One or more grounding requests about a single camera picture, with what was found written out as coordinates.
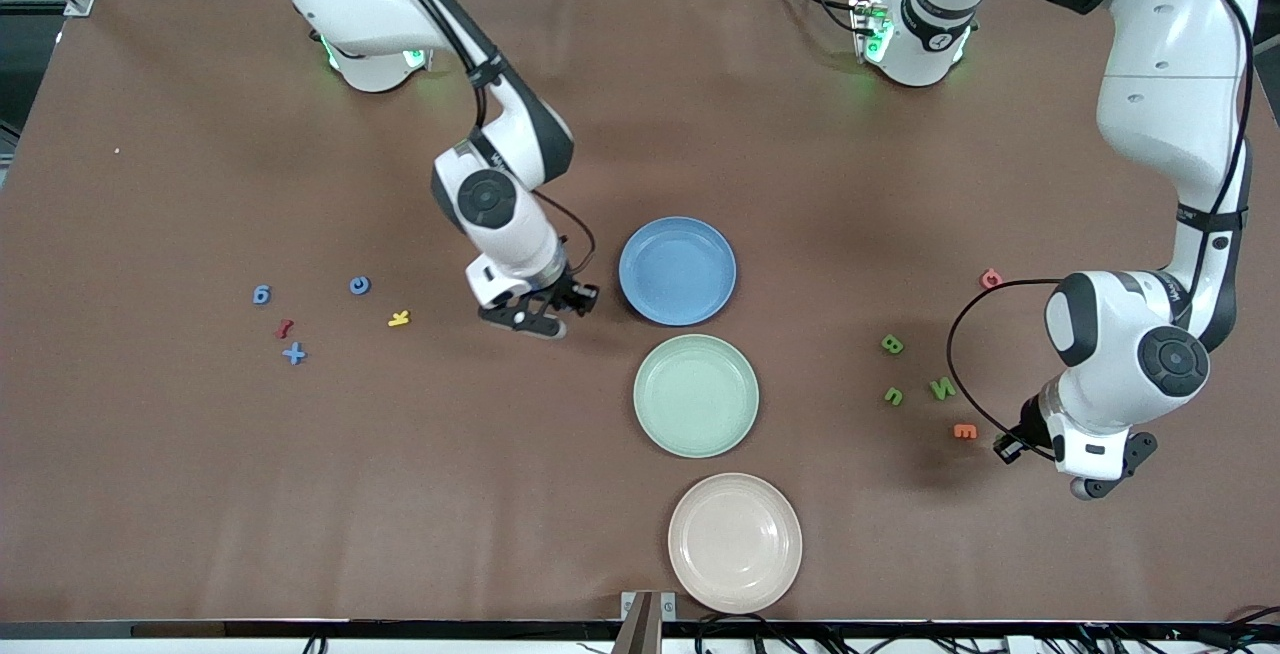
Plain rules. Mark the green foam letter N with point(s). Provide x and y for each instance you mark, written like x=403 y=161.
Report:
x=942 y=389

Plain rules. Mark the blue foam letter c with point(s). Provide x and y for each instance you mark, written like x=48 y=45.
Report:
x=352 y=285

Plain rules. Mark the green foam letter B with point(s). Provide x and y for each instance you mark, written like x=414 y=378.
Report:
x=892 y=344

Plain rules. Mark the blue foam letter x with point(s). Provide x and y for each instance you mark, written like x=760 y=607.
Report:
x=293 y=353

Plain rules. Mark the blue foam letter g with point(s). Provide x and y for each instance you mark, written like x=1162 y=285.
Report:
x=261 y=300

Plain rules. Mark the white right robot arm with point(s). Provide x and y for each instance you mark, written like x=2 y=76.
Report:
x=520 y=224

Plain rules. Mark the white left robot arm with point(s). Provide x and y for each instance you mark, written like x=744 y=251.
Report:
x=1170 y=84

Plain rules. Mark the orange foam letter m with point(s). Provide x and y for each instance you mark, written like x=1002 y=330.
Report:
x=965 y=431

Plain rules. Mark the yellow foam letter k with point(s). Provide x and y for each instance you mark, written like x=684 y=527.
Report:
x=399 y=318

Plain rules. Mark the blue plate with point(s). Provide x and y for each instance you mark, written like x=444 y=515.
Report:
x=690 y=294

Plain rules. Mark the pale green plate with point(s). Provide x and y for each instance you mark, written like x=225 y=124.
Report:
x=696 y=404

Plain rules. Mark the dark red foam letter i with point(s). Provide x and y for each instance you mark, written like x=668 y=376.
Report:
x=284 y=328

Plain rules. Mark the brown table mat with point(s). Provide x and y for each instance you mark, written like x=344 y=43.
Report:
x=300 y=484

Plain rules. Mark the pale pink plate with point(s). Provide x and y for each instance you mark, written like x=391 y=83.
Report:
x=735 y=543

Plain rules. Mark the grey metal bracket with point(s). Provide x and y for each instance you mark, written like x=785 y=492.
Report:
x=645 y=624

